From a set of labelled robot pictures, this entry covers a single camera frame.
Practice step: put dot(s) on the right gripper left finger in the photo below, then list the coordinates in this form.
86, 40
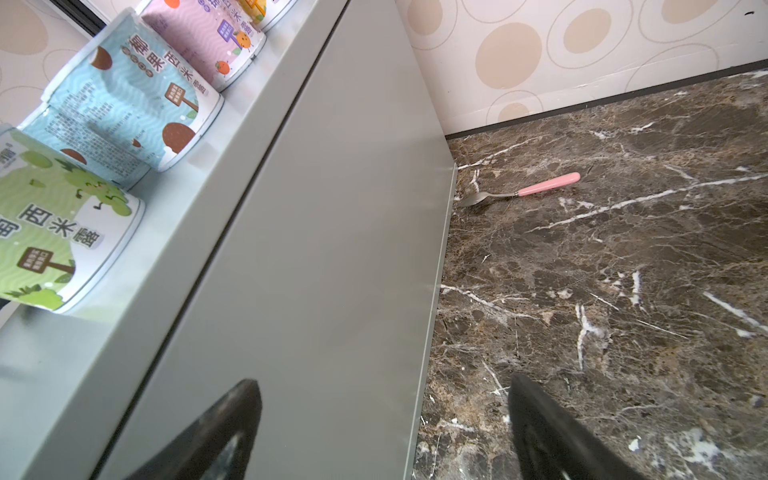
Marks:
217, 445

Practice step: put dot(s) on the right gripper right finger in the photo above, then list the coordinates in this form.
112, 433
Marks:
551, 444

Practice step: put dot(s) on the white can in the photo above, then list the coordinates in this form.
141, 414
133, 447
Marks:
83, 145

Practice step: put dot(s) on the grey green can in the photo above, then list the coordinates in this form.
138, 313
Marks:
132, 89

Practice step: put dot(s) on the pink can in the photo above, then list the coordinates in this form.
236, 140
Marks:
216, 37

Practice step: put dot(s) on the grey metal cabinet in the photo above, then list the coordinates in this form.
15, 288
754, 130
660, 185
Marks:
300, 244

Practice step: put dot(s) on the pink handled tool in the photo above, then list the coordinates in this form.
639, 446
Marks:
555, 183

